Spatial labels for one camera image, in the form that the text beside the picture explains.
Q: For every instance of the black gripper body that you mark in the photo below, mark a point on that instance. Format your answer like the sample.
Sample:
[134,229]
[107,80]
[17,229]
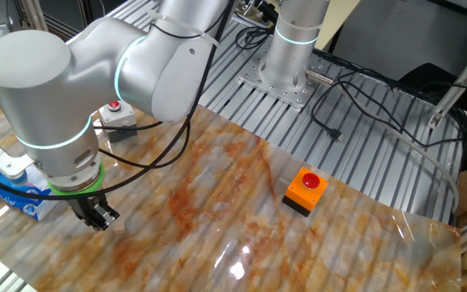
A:
[87,204]

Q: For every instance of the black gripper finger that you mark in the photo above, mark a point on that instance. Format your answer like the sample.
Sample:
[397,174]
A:
[107,217]
[91,221]

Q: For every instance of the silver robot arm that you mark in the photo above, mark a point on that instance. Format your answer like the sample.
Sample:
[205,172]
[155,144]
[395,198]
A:
[55,89]

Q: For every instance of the blue tissue pack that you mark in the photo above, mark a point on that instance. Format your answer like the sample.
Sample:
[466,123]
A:
[31,203]

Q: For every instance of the grey box small red button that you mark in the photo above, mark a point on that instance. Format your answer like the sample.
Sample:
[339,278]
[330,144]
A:
[118,117]

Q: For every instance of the orange marble pattern mat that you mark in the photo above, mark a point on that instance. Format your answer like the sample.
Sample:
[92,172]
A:
[217,211]

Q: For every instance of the orange box red mushroom button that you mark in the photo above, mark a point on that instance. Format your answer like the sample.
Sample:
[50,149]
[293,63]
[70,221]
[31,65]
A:
[304,190]

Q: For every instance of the metal base connector plug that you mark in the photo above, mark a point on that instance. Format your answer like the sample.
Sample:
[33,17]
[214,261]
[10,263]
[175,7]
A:
[319,77]

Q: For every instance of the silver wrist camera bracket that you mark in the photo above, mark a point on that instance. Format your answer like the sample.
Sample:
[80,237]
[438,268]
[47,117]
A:
[2,158]

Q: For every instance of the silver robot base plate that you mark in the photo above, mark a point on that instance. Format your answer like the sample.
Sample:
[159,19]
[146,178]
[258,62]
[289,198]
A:
[282,91]

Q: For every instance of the slanted aluminium frame bar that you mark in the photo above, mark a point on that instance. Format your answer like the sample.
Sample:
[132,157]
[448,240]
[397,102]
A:
[456,85]

